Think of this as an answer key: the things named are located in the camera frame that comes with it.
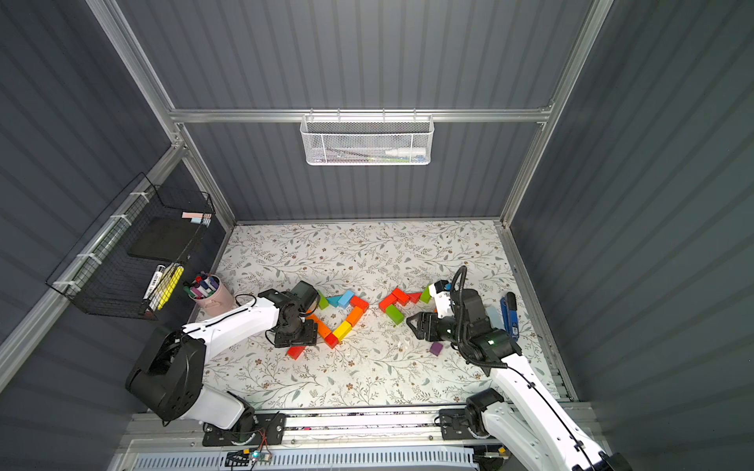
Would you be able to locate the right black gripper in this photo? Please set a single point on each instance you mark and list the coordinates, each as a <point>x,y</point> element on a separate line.
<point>432,324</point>

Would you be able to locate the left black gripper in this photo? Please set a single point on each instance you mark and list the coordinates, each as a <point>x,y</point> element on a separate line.
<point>300,335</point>

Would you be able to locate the red long block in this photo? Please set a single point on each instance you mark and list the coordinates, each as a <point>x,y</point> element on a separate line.
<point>295,352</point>

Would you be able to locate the orange block low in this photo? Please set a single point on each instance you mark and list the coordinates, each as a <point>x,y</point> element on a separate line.
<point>322,328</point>

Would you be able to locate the red small block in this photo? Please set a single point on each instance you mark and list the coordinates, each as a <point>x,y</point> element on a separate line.
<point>332,341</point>

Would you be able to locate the green block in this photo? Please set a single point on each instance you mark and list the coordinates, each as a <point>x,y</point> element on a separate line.
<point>425,297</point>
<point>394,314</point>
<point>323,302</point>

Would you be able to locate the yellow block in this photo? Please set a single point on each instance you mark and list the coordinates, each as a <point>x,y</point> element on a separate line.
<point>343,329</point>

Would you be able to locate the light blue block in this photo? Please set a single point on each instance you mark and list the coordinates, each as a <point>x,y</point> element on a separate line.
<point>345,299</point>

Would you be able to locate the orange block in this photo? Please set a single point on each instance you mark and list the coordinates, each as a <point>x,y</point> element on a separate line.
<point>354,316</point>

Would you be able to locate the red block low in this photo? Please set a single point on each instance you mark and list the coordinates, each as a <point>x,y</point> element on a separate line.
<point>401,297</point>

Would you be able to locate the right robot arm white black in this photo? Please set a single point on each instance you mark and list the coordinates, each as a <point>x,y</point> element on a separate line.
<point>517,410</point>

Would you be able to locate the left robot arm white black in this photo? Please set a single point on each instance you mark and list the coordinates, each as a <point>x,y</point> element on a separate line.
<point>168,374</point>

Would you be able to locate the purple small block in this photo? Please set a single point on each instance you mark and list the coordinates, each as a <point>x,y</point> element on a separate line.
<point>436,348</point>

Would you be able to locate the blue stapler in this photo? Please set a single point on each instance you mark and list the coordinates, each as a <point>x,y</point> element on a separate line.
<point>509,309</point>

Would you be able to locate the pink pen cup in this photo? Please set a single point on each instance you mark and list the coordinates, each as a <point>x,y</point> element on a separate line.
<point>210,294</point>

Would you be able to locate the yellow highlighter pack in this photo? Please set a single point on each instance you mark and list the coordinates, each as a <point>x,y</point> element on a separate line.
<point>166,286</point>

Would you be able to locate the small circuit board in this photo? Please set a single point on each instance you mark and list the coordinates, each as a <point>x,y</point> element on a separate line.
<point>246,459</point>

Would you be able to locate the black notebook in basket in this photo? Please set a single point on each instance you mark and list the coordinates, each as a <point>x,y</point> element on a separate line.
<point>167,240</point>

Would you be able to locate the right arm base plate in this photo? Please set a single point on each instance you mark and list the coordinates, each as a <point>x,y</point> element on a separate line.
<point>457,424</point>

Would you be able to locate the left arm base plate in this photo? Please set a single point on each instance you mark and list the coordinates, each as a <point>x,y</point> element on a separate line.
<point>252,430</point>

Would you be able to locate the black wire mesh basket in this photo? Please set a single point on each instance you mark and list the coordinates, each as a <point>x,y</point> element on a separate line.
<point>132,266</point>

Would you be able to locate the white wire mesh basket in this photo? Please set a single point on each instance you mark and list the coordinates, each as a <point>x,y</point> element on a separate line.
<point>365,141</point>

